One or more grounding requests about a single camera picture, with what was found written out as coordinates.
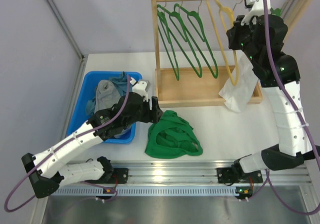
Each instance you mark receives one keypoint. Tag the green hanger right end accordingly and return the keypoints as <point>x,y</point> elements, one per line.
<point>276,11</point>

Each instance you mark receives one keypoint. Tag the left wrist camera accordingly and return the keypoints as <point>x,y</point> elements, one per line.
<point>140,87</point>

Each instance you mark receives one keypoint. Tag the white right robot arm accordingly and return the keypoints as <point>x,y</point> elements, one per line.
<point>279,76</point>

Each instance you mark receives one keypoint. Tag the green hanger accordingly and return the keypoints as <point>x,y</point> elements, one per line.
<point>197,24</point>
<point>165,36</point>
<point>179,25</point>

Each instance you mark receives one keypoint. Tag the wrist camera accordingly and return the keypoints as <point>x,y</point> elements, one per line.
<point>140,87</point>
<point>256,8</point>

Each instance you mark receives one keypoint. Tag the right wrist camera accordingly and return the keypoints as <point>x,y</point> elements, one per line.
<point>256,8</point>

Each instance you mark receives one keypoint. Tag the blue plastic bin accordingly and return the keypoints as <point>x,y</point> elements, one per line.
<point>91,79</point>

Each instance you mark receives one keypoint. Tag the grey garment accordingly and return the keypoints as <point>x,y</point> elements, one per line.
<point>106,95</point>

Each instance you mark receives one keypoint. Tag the yellow hanger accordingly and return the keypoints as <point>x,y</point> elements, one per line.
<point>230,14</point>

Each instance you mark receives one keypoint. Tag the wooden clothes rack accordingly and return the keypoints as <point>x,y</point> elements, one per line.
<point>190,90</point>

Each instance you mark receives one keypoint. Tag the teal blue garment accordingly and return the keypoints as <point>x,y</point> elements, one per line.
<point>120,83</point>

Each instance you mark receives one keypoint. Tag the green tank top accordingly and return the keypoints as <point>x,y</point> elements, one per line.
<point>172,137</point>

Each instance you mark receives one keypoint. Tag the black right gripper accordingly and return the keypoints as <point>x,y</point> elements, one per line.
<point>236,28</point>

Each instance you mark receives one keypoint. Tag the green hanger far left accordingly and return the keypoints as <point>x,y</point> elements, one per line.
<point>165,36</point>

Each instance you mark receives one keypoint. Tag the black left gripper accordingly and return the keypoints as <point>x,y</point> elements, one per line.
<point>154,109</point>

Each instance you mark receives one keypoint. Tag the white tank top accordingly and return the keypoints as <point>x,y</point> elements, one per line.
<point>237,97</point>

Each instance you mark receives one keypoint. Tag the aluminium mounting rail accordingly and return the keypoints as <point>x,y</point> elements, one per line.
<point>169,179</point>

